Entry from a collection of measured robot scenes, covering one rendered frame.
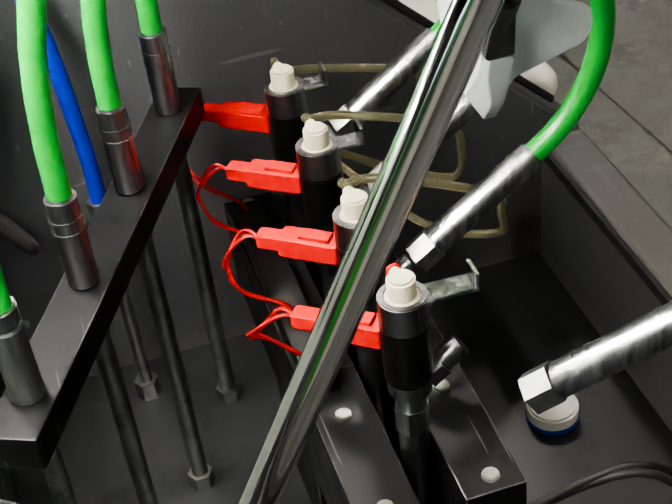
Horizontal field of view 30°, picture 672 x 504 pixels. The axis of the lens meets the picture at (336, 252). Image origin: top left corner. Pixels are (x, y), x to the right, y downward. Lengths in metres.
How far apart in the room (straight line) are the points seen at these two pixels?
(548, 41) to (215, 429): 0.50
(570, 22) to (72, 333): 0.30
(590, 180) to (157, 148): 0.36
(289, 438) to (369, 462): 0.49
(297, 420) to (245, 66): 0.69
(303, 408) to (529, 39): 0.36
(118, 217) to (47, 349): 0.12
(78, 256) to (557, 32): 0.28
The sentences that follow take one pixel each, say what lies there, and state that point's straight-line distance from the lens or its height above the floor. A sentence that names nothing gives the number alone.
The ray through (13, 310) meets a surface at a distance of 0.61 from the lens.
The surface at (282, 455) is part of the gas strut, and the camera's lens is 0.26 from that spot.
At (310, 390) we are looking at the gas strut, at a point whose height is 1.36.
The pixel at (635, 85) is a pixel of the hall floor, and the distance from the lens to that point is 2.96.
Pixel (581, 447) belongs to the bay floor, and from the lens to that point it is 0.95.
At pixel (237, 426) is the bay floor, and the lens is 0.99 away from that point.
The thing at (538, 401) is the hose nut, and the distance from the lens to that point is 0.60.
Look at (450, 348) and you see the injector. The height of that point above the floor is 1.05.
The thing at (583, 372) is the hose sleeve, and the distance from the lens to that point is 0.59.
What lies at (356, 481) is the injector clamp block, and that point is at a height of 0.98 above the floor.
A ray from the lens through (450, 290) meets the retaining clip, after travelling 0.68.
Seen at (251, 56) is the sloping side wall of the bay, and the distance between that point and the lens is 0.93.
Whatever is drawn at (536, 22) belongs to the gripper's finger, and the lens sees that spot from 0.59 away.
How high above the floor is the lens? 1.53
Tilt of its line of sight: 38 degrees down
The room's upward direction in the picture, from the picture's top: 7 degrees counter-clockwise
